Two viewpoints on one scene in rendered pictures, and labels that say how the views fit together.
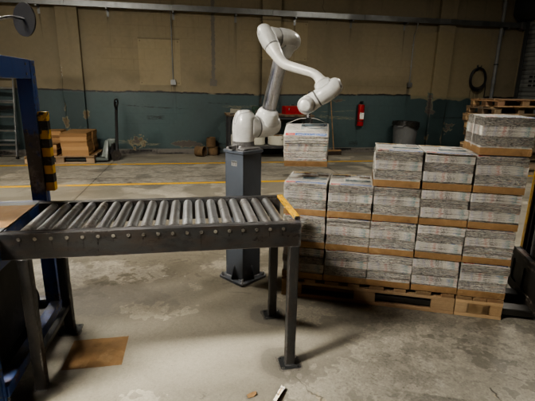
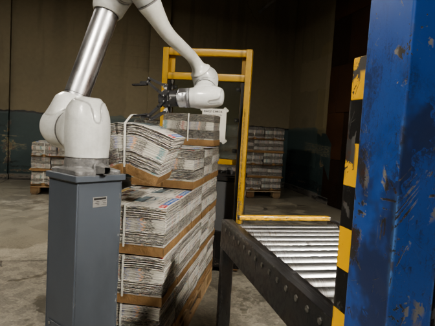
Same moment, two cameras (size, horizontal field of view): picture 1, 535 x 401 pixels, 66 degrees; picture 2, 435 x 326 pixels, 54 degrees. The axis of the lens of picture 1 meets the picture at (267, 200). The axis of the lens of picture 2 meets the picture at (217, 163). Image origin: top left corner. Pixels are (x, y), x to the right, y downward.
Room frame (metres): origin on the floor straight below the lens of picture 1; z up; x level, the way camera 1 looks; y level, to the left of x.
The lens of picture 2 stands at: (2.57, 1.75, 1.18)
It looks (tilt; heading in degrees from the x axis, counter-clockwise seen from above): 4 degrees down; 267
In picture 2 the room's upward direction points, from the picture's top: 3 degrees clockwise
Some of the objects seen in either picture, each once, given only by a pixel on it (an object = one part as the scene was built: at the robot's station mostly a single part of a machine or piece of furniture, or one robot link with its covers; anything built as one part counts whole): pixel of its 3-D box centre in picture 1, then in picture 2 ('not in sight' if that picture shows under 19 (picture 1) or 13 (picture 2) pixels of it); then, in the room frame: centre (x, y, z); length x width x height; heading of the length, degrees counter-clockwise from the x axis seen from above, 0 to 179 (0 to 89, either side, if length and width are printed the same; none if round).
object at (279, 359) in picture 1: (289, 362); not in sight; (1.93, -0.13, 0.01); 0.14 x 0.13 x 0.01; 10
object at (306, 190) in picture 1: (368, 238); (158, 257); (2.76, -0.71, 0.42); 1.17 x 0.39 x 0.83; 78
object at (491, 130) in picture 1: (484, 215); (188, 200); (2.61, -1.42, 0.65); 0.39 x 0.30 x 1.29; 168
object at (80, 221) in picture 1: (82, 218); not in sight; (1.98, 0.93, 0.77); 0.47 x 0.05 x 0.05; 10
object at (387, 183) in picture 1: (394, 177); (168, 180); (2.73, -0.85, 0.86); 0.38 x 0.29 x 0.04; 167
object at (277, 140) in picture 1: (268, 130); not in sight; (8.89, 0.01, 0.55); 1.80 x 0.70 x 1.09; 100
